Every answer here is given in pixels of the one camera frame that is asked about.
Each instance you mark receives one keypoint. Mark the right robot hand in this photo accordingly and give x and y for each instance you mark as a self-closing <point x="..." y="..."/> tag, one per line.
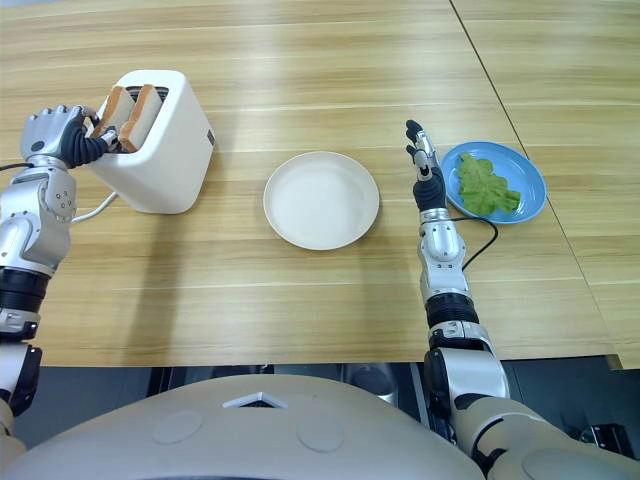
<point x="426" y="170"/>

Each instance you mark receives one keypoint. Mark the green lettuce leaf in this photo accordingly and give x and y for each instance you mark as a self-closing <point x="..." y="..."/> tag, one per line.
<point x="482" y="187"/>

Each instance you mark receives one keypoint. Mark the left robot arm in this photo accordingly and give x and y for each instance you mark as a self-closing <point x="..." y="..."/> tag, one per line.
<point x="32" y="240"/>

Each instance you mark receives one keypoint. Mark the robot body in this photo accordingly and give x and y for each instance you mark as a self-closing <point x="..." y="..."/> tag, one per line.
<point x="240" y="430"/>

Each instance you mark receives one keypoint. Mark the bread slice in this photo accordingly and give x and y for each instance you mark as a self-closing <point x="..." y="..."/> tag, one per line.
<point x="114" y="117"/>
<point x="140" y="120"/>

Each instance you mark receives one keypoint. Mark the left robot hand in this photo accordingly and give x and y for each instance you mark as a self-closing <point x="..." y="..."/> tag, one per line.
<point x="50" y="137"/>

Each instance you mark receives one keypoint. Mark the cream plate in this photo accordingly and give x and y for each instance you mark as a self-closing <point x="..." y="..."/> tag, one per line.
<point x="321" y="200"/>

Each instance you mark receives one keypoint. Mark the cream toaster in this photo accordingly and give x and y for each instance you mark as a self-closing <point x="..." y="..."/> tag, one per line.
<point x="160" y="150"/>

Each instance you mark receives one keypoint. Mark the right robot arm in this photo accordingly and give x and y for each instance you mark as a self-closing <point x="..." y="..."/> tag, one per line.
<point x="465" y="345"/>

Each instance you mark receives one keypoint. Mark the blue plate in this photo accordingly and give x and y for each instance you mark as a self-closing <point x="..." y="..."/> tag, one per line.
<point x="527" y="175"/>

